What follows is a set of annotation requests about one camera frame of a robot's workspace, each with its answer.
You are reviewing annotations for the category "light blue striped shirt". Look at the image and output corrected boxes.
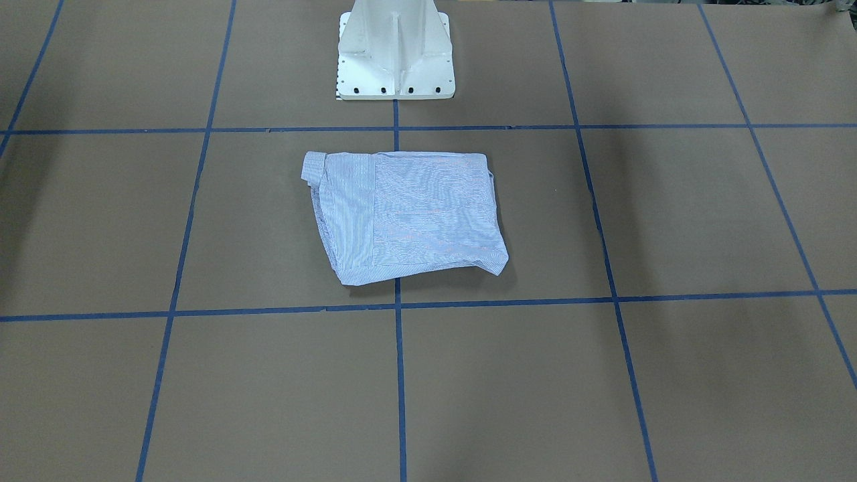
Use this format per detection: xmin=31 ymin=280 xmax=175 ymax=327
xmin=302 ymin=151 xmax=509 ymax=287

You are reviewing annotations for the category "white central pillar with base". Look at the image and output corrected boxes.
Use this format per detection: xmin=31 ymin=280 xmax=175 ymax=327
xmin=335 ymin=1 xmax=457 ymax=101

